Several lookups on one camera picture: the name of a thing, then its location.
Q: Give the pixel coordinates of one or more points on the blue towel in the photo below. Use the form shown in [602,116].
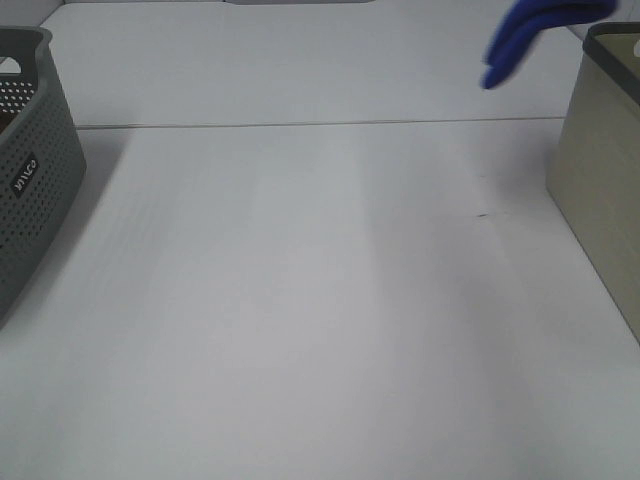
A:
[522,24]

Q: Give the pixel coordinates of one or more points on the beige plastic storage basket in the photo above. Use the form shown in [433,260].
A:
[594,176]

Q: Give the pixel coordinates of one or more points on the grey perforated plastic basket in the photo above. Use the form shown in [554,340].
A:
[42,161]

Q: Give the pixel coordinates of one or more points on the black basket label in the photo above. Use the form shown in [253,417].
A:
[24,175]

